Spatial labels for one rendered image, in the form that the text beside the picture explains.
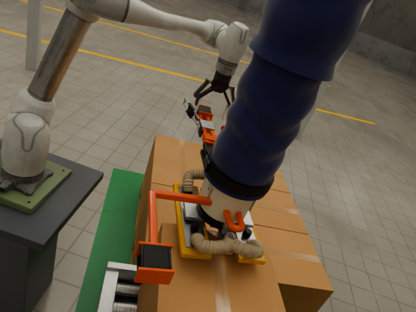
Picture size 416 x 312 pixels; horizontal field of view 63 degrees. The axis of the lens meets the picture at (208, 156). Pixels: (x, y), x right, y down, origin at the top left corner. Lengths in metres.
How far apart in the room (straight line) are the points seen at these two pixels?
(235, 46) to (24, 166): 0.94
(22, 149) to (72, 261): 1.04
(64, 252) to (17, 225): 0.93
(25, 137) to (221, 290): 0.88
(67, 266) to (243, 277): 1.33
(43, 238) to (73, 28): 0.78
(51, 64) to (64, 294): 1.24
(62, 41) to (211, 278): 1.02
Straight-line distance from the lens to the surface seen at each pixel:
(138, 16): 1.29
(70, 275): 2.22
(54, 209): 1.48
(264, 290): 1.17
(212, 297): 1.07
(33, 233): 1.39
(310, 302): 2.01
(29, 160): 1.43
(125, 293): 1.52
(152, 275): 0.84
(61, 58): 1.48
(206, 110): 1.62
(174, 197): 1.05
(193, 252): 1.08
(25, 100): 1.55
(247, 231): 1.19
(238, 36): 1.44
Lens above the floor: 1.77
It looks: 30 degrees down
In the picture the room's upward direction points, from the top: 21 degrees clockwise
